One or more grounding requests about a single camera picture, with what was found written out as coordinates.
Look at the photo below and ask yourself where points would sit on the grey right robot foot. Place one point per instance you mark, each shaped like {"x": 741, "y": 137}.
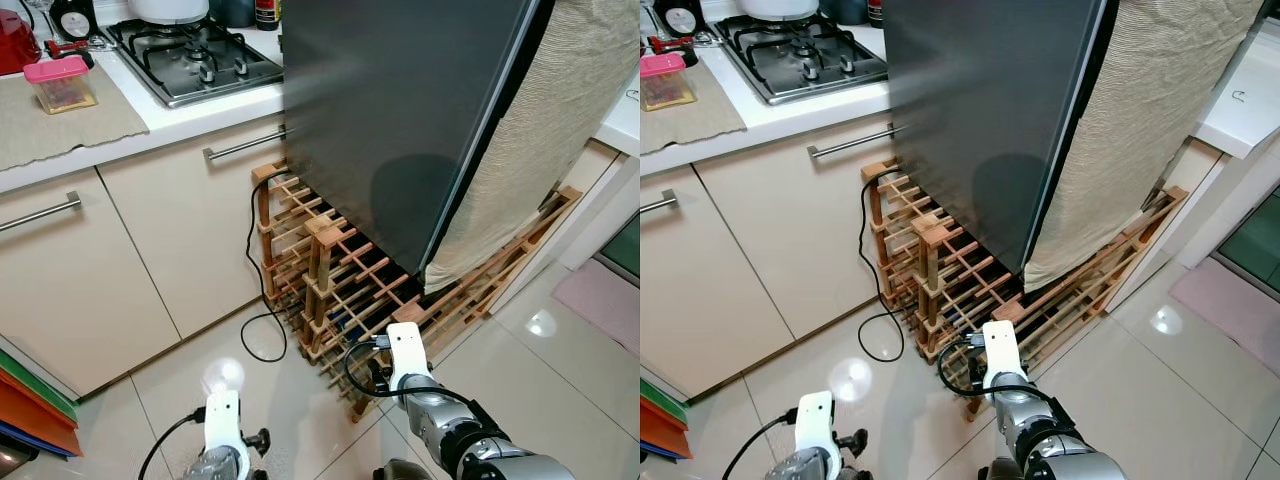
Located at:
{"x": 402, "y": 471}
{"x": 1006, "y": 471}

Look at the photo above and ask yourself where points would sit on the wooden slatted rack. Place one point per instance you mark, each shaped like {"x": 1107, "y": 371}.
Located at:
{"x": 935, "y": 240}
{"x": 325, "y": 240}

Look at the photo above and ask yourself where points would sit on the red kitchen appliance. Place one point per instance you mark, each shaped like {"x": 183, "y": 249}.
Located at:
{"x": 15, "y": 40}

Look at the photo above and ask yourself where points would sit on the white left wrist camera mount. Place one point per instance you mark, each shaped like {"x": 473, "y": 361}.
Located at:
{"x": 222, "y": 420}
{"x": 815, "y": 420}

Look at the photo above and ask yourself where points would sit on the green glass sliding door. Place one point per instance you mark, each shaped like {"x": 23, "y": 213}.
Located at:
{"x": 1255, "y": 250}
{"x": 625, "y": 250}

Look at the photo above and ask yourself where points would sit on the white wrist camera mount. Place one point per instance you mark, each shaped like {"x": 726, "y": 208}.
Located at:
{"x": 222, "y": 420}
{"x": 405, "y": 350}
{"x": 1000, "y": 350}
{"x": 815, "y": 420}

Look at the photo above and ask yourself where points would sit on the green board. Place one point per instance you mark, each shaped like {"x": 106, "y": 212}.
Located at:
{"x": 35, "y": 383}
{"x": 660, "y": 398}

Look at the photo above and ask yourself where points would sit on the white pot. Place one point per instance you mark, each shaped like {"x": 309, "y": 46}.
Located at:
{"x": 780, "y": 8}
{"x": 168, "y": 8}

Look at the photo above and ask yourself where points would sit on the dark grey mini fridge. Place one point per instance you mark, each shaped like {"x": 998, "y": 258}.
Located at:
{"x": 990, "y": 120}
{"x": 400, "y": 120}

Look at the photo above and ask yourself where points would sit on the steel gas stove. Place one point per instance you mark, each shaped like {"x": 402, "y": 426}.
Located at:
{"x": 800, "y": 55}
{"x": 195, "y": 60}

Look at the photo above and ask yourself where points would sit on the pink floor mat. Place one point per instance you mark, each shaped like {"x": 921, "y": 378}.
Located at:
{"x": 600, "y": 300}
{"x": 1230, "y": 305}

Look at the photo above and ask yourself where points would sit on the beige kitchen cabinet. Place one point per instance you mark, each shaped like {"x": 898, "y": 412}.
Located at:
{"x": 130, "y": 250}
{"x": 760, "y": 250}

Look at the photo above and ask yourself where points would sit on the pink lid food container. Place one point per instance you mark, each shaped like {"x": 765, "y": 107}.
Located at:
{"x": 665, "y": 82}
{"x": 60, "y": 85}

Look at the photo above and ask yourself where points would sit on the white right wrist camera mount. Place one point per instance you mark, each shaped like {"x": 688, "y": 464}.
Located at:
{"x": 405, "y": 350}
{"x": 1000, "y": 350}

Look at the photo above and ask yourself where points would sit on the blue board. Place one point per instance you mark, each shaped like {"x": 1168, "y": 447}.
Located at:
{"x": 25, "y": 445}
{"x": 652, "y": 453}

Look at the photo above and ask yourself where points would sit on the beige counter mat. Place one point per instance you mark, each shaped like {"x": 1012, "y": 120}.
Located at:
{"x": 690, "y": 125}
{"x": 60, "y": 130}

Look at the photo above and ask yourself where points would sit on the orange board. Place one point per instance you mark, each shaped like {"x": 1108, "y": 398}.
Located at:
{"x": 660, "y": 428}
{"x": 35, "y": 415}

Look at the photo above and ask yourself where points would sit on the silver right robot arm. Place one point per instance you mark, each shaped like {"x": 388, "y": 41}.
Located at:
{"x": 1060, "y": 445}
{"x": 470, "y": 445}

